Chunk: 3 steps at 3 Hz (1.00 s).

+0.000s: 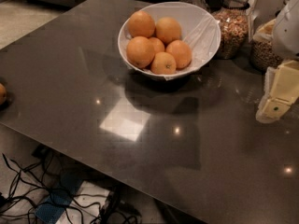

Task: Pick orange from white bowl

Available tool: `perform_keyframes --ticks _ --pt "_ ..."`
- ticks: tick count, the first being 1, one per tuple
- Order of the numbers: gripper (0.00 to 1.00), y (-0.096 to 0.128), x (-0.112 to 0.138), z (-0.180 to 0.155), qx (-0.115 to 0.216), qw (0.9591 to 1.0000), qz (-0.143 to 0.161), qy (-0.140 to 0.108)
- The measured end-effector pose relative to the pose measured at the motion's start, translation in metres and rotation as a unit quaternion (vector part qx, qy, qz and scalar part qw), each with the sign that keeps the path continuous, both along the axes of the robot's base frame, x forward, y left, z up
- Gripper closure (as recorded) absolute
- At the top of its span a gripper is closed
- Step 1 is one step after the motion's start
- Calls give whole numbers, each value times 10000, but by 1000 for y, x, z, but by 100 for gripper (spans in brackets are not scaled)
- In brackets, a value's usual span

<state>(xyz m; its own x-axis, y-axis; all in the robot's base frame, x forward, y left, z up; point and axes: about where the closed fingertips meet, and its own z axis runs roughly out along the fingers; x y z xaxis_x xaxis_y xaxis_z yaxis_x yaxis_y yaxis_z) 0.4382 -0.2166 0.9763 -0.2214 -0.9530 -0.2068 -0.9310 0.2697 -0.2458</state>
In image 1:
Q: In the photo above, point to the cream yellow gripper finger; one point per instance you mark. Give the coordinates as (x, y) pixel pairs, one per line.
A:
(281, 91)

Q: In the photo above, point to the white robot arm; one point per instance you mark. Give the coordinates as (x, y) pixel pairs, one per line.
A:
(286, 32)

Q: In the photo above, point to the white bowl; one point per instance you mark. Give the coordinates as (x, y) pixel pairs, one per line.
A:
(199, 16)

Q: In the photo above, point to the white plastic bowl liner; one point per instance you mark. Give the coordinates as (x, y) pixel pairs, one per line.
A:
(202, 31)

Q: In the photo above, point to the small middle orange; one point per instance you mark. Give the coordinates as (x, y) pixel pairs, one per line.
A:
(157, 44)

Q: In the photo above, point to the glass jar of grains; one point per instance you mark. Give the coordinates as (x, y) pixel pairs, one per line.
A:
(261, 54)

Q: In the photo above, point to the glass jar of nuts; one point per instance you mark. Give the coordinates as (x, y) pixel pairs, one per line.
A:
(234, 24)

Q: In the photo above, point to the orange front with stem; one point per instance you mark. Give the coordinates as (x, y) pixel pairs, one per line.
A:
(163, 64)

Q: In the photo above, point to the blue mat on floor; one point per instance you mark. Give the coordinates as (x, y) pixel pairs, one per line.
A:
(62, 195)

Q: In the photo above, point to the orange at table edge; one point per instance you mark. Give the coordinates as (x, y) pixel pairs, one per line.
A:
(3, 94)

